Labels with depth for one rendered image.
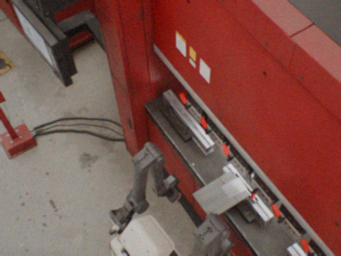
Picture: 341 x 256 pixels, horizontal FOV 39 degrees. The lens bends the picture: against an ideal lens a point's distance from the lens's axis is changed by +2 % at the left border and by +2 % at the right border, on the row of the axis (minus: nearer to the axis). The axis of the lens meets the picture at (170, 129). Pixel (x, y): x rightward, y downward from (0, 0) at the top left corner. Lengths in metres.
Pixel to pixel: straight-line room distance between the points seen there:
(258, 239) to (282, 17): 1.45
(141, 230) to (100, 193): 1.67
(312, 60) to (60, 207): 2.71
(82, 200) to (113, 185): 0.27
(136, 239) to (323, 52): 1.17
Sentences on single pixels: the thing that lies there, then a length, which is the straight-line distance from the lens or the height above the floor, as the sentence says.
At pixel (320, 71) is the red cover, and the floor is 2.28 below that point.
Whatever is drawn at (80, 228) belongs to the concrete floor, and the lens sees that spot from 3.75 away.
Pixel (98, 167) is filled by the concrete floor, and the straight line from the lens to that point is 3.93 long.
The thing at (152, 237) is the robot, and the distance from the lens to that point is 2.19.
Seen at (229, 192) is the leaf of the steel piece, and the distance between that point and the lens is 2.69.
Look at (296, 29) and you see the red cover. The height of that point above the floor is 2.30.
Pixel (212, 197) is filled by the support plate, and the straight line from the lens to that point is 2.67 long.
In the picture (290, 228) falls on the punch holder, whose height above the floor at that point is 1.23.
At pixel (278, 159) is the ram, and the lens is 2.11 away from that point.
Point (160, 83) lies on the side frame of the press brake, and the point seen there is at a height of 1.00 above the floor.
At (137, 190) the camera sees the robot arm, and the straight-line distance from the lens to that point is 2.25.
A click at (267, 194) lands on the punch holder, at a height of 1.27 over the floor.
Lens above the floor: 3.44
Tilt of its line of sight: 58 degrees down
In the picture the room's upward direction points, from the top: 3 degrees counter-clockwise
